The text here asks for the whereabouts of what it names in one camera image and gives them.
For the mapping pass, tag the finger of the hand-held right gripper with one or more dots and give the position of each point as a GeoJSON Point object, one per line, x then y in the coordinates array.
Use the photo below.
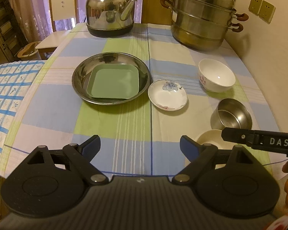
{"type": "Point", "coordinates": [237, 136]}

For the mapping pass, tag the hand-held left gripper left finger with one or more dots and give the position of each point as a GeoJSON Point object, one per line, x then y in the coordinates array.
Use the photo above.
{"type": "Point", "coordinates": [92, 146]}

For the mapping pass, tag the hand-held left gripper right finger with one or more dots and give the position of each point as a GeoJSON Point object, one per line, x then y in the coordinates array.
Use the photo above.
{"type": "Point", "coordinates": [187, 146]}

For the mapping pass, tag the stainless steel bowl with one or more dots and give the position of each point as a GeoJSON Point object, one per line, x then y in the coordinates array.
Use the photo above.
{"type": "Point", "coordinates": [232, 117]}

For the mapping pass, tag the plain cream bowl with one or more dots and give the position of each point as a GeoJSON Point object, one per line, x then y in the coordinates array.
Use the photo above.
{"type": "Point", "coordinates": [210, 136]}

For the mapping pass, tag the white floral bowl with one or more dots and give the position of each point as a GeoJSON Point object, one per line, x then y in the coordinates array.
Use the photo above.
{"type": "Point", "coordinates": [218, 75]}

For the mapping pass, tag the round stainless steel plate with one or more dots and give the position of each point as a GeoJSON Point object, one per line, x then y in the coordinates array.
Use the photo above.
{"type": "Point", "coordinates": [84, 81]}

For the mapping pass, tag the pastel checked tablecloth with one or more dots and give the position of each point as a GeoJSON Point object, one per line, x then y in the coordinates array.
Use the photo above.
{"type": "Point", "coordinates": [124, 122]}

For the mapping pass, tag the small white floral dish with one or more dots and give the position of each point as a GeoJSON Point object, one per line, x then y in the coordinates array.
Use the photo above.
{"type": "Point", "coordinates": [166, 95]}

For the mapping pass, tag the green square plate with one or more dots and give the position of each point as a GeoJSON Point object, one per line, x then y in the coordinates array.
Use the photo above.
{"type": "Point", "coordinates": [112, 83]}

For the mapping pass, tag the red white cloth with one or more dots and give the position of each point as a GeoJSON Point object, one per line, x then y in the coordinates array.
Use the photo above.
{"type": "Point", "coordinates": [282, 222]}

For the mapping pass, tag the blue white checked cloth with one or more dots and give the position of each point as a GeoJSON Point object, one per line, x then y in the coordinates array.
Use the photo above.
{"type": "Point", "coordinates": [4, 95]}

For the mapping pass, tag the beige plastic basin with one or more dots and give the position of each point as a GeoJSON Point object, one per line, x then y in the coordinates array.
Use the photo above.
{"type": "Point", "coordinates": [26, 51]}

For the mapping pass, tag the stainless steel steamer pot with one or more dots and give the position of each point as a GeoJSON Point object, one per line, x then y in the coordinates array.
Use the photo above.
{"type": "Point", "coordinates": [201, 19]}

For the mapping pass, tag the stainless steel kettle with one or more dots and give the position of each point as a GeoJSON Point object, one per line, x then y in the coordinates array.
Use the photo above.
{"type": "Point", "coordinates": [108, 12]}

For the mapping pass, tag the lilac lace curtain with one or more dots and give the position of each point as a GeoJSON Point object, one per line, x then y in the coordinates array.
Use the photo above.
{"type": "Point", "coordinates": [33, 9]}

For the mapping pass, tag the cream wooden chair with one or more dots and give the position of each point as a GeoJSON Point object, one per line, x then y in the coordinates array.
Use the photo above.
{"type": "Point", "coordinates": [62, 0]}

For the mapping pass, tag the dark shelf unit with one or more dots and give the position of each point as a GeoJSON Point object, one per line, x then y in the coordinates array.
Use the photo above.
{"type": "Point", "coordinates": [2, 24]}

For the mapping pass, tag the beige wall socket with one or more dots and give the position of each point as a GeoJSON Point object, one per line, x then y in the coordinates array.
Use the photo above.
{"type": "Point", "coordinates": [255, 3]}
{"type": "Point", "coordinates": [266, 12]}

